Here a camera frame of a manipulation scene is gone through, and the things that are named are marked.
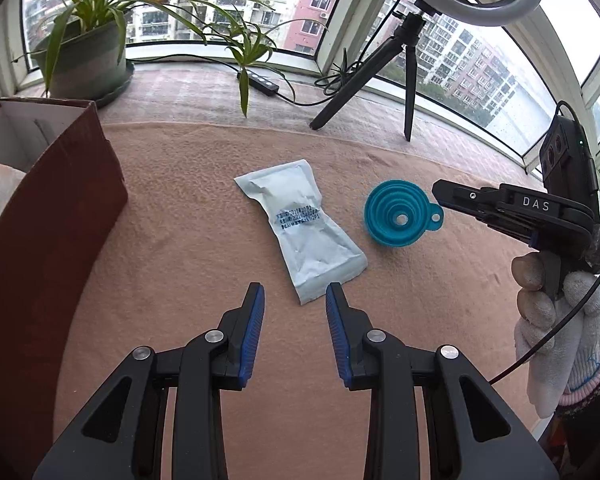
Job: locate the brown cardboard box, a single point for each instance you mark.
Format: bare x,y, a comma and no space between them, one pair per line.
55,235

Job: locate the white plastic packet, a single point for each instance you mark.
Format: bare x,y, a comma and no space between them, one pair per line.
300,230

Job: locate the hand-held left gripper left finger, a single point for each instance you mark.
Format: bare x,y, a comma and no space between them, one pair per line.
252,330

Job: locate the person's right forearm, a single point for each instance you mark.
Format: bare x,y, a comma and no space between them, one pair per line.
595,410

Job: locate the potted spider plant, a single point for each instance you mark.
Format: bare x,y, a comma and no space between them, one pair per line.
80,60

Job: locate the teal collapsible funnel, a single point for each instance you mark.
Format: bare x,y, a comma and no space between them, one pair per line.
385,210

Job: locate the black tripod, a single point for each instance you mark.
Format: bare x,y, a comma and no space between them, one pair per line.
410,60

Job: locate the person's right hand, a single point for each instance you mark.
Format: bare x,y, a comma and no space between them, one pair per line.
560,340

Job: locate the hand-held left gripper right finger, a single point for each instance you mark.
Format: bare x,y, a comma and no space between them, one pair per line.
337,335

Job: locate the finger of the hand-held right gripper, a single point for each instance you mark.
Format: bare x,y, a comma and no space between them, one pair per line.
512,229
470,196

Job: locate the beige checkered mat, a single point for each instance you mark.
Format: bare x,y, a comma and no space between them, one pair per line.
190,95

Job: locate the orange tissue pack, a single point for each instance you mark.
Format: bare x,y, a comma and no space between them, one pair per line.
0,195

